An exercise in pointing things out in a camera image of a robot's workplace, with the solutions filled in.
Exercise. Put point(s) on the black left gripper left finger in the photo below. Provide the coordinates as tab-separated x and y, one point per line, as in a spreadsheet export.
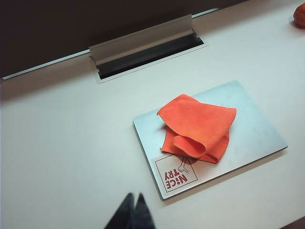
121	214

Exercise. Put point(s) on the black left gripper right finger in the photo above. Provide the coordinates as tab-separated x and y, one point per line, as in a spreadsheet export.
143	214

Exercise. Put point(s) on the orange microfibre rag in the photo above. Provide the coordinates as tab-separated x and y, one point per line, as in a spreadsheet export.
197	119

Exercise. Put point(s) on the red white laptop sticker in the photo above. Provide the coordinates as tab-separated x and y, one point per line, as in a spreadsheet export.
176	179

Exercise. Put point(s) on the silver closed laptop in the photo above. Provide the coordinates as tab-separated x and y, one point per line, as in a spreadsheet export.
250	119

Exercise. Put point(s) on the grey felt desk divider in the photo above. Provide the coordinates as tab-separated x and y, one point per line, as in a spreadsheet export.
59	28

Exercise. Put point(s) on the orange tangerine fruit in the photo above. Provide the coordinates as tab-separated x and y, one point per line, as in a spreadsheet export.
300	15

